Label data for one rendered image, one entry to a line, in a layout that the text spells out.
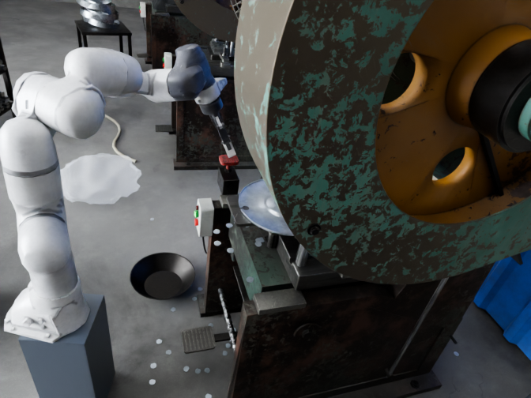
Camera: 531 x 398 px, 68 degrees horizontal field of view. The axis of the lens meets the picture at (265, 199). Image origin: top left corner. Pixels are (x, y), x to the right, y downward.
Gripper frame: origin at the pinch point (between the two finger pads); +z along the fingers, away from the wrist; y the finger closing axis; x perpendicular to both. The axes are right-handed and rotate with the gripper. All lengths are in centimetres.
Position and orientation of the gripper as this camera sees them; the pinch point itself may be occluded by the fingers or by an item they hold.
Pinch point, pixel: (228, 148)
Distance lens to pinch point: 144.4
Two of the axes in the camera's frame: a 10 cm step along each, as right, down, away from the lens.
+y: 3.0, 5.8, -7.6
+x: 9.2, -4.0, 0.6
